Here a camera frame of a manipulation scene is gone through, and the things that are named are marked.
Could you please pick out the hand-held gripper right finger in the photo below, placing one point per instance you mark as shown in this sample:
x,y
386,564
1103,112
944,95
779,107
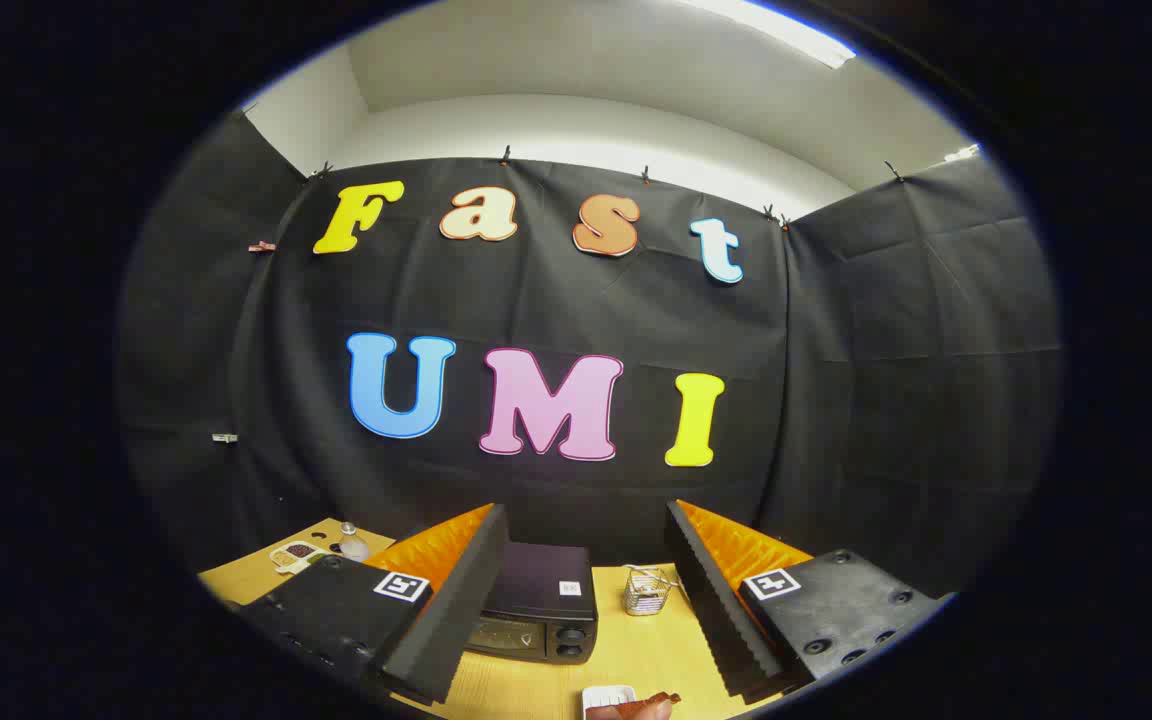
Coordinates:
x,y
716,600

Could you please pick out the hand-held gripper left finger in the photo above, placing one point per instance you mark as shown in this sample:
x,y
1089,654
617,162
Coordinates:
x,y
466,600

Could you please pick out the black toaster oven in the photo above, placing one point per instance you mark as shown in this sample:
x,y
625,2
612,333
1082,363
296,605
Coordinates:
x,y
541,590

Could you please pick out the red-brown meat piece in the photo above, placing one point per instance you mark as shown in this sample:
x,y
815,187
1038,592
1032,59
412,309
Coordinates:
x,y
638,710

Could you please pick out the small glass bottle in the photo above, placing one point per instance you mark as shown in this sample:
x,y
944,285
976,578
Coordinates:
x,y
353,545

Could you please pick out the white plastic tray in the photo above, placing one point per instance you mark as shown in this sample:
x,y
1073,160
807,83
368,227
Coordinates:
x,y
604,696

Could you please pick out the divided spice dish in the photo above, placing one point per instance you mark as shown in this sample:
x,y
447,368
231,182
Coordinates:
x,y
296,553

